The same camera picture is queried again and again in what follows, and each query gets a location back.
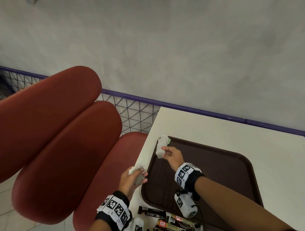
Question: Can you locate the marker wristband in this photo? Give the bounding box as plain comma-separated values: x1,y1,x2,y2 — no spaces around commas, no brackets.
95,190,133,230
174,162,206,195

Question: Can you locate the bunch of white tea bags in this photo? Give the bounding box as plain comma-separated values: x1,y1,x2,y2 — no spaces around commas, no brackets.
128,165,146,185

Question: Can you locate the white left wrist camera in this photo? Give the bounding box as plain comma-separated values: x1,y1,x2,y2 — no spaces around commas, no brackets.
130,217,145,231

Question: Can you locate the person's left forearm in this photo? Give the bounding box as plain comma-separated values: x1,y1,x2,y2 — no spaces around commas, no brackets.
89,219,112,231

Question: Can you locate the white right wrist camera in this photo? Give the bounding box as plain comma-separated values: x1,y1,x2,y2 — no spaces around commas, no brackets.
174,189,198,218

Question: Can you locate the person's right forearm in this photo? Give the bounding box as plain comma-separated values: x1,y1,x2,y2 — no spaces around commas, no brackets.
195,176,296,231

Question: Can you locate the white paper tea bag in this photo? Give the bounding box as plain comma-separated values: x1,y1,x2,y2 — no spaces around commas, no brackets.
156,142,166,159

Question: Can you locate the black camera cable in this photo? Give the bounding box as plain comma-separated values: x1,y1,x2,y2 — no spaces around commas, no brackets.
195,209,208,231

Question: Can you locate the left marker wristband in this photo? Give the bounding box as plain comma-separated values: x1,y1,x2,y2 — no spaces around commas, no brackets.
95,190,133,230

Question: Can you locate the right marker wristband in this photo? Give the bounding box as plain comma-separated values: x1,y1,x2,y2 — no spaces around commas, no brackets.
174,162,206,195

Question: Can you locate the purple wire fence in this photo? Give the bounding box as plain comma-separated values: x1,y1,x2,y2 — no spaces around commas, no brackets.
0,66,305,137

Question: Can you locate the person's right hand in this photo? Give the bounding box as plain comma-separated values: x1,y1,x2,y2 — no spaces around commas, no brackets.
161,146,186,172

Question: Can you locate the red padded chair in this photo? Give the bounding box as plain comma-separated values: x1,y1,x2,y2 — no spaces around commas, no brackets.
0,66,149,231

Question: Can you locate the brown plastic tray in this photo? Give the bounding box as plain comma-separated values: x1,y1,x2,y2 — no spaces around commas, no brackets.
141,136,264,231

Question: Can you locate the pile of coffee stick sachets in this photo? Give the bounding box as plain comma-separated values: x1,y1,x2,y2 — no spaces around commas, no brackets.
138,206,203,231

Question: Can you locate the person's left hand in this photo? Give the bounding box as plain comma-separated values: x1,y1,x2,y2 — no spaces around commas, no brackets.
118,166,148,201

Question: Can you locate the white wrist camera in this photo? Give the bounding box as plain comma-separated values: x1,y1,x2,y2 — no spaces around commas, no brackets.
174,189,198,218
130,217,145,231

